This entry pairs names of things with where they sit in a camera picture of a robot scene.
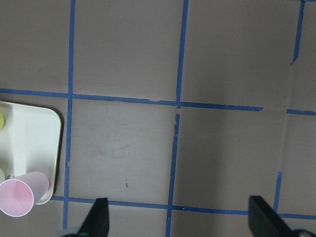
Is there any cream plastic tray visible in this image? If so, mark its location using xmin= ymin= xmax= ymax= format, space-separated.
xmin=0 ymin=101 xmax=62 ymax=205

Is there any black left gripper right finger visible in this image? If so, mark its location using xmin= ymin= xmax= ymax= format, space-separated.
xmin=248 ymin=196 xmax=301 ymax=237

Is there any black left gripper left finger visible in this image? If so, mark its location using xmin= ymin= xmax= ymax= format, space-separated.
xmin=77 ymin=198 xmax=109 ymax=237

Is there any pink plastic cup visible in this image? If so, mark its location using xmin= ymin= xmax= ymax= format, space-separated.
xmin=0 ymin=171 xmax=50 ymax=217

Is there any yellow plastic cup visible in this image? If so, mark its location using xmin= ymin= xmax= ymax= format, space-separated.
xmin=0 ymin=113 xmax=5 ymax=129

